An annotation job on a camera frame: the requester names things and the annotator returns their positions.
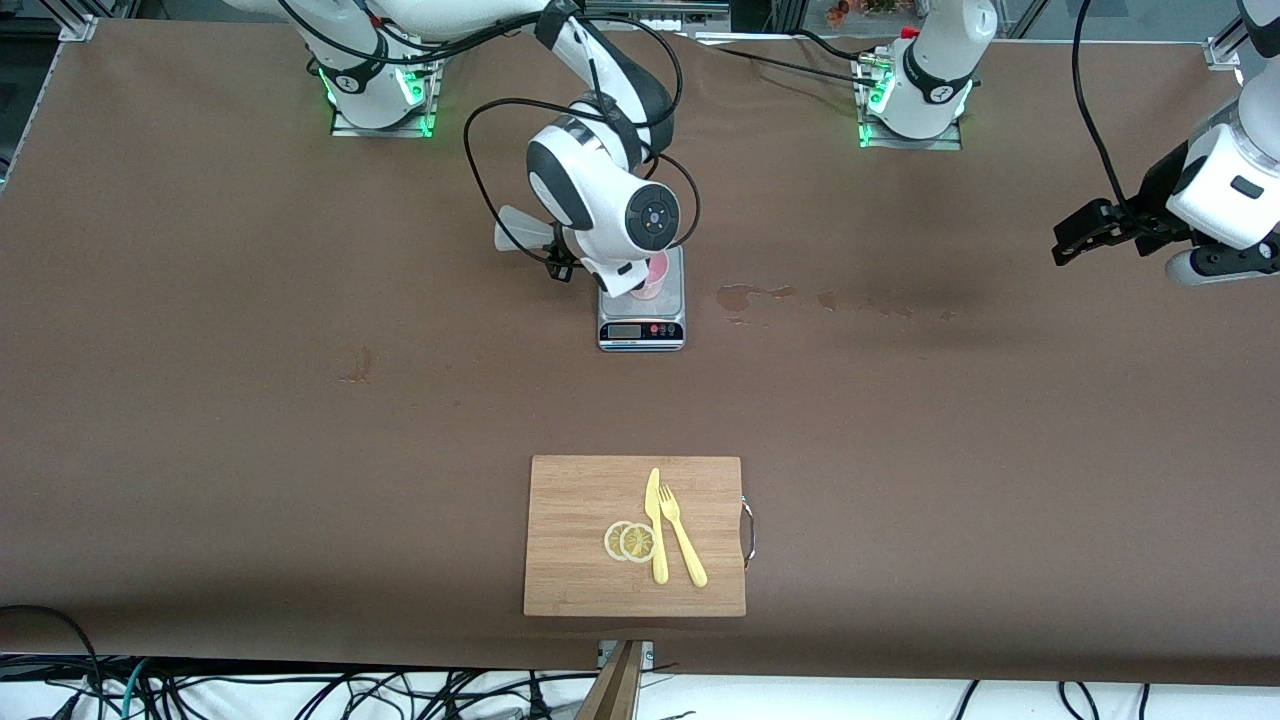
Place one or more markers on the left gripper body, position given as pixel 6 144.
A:
pixel 1153 200

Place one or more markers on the pink plastic cup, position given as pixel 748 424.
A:
pixel 655 285

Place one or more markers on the squeeze bottle orange cap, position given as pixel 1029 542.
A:
pixel 520 230

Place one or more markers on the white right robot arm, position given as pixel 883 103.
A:
pixel 580 170

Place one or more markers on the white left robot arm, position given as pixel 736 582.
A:
pixel 930 70

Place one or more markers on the silver digital kitchen scale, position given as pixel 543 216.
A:
pixel 672 305

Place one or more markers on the brown liquid spill puddle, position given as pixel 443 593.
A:
pixel 737 297

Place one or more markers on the white power strip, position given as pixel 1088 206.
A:
pixel 665 22

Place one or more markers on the lemon slice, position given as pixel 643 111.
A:
pixel 611 540
pixel 638 543

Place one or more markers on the wooden cutting board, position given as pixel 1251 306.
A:
pixel 580 540

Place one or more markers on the yellow plastic fork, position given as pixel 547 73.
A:
pixel 684 545

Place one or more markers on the yellow plastic knife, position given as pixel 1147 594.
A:
pixel 660 560

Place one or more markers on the aluminium frame bracket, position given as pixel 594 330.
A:
pixel 1225 52
pixel 78 27

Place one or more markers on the small metal bracket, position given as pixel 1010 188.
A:
pixel 647 655

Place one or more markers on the wooden post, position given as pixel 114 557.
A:
pixel 612 690

